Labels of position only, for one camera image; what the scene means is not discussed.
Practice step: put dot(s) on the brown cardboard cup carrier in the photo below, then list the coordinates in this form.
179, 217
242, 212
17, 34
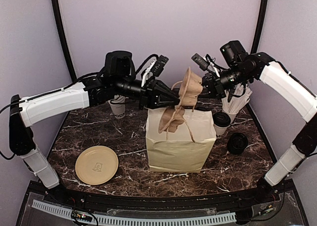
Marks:
173, 116

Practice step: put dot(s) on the bundle of wrapped white straws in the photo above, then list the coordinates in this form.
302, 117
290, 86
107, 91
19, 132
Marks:
233, 103

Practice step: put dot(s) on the white paper coffee cup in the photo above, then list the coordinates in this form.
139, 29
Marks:
220, 130

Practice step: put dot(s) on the white slotted cable duct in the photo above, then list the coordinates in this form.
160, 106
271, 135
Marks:
135, 218

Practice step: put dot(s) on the cream paper bag with handles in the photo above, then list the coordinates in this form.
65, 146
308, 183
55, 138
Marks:
184, 150

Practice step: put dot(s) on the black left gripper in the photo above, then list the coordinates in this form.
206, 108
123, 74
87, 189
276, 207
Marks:
151, 94

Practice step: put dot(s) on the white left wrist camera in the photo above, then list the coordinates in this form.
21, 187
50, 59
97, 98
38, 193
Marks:
154, 70

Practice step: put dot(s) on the white cup holding straws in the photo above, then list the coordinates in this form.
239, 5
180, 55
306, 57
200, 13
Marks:
232, 116

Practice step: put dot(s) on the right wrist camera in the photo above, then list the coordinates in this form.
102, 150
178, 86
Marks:
205, 65

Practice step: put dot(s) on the black plastic cup lid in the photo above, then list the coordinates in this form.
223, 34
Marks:
221, 119

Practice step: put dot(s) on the stack of white paper cups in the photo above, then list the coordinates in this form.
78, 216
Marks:
118, 106

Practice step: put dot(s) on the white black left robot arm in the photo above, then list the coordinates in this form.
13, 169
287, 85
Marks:
117, 77

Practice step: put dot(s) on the beige round plate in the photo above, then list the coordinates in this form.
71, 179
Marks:
96, 165

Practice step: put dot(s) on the stack of black cup lids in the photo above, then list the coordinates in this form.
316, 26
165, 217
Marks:
237, 143

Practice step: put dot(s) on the black front table rail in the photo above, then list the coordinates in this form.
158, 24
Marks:
240, 200

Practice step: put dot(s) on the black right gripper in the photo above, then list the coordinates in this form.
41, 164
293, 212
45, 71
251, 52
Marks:
214, 85

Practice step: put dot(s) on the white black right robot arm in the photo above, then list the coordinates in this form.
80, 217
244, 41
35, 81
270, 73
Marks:
244, 68

